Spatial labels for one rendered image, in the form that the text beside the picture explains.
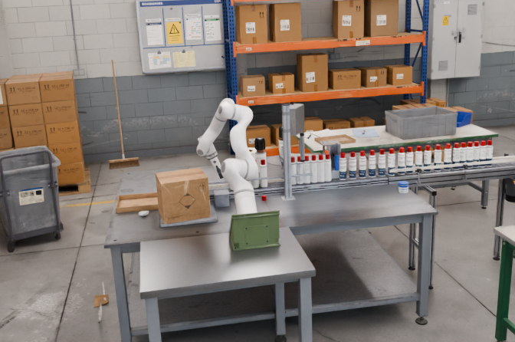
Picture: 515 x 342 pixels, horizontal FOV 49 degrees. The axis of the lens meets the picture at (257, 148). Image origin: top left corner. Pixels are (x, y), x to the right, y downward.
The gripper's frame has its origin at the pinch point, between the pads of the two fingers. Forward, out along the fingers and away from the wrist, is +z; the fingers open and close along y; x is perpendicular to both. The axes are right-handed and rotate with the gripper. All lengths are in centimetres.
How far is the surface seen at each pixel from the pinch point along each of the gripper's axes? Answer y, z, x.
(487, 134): 119, 115, -251
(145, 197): 12, -5, 57
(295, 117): -18, -21, -62
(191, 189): -43.6, -14.1, 18.6
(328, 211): -47, 38, -56
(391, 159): -3, 42, -119
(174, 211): -46, -6, 34
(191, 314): -51, 62, 54
